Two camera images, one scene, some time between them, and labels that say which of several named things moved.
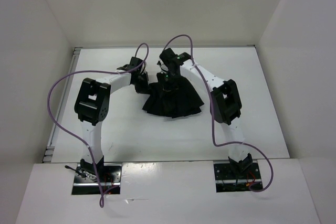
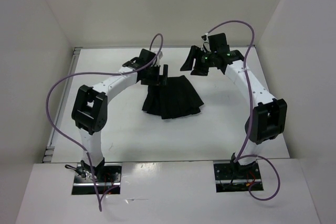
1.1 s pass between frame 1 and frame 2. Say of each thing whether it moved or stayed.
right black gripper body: moved
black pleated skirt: stayed
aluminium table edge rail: stayed
